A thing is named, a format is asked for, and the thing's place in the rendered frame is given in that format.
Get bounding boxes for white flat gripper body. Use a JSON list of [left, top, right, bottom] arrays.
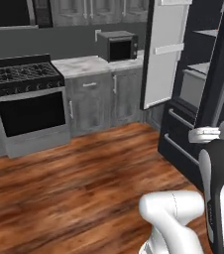
[[187, 126, 222, 144]]

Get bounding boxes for black fridge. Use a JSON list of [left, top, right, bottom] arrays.
[[140, 0, 224, 193]]

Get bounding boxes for grey fridge crisper drawer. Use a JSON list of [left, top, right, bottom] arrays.
[[177, 68, 207, 109]]

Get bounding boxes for grey fridge shelf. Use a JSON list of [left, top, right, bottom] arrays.
[[186, 62, 211, 75], [192, 28, 219, 38]]

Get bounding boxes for fridge door with white lining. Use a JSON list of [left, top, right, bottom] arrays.
[[140, 0, 193, 111]]

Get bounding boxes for black fridge door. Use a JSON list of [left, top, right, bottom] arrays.
[[194, 0, 224, 133]]

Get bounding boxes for black freezer drawer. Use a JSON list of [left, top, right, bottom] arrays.
[[165, 99, 201, 134], [157, 125, 205, 193]]

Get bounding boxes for black countertop microwave oven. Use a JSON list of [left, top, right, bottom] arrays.
[[97, 30, 140, 64]]

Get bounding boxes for black and silver stove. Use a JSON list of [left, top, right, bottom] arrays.
[[0, 54, 72, 159]]

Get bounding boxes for black range hood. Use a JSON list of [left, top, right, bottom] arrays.
[[0, 0, 55, 32]]

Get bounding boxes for grey freezer drawer handle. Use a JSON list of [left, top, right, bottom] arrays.
[[168, 108, 197, 130], [163, 133, 201, 167]]

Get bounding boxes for grey wall cupboards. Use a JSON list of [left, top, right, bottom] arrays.
[[49, 0, 151, 28]]

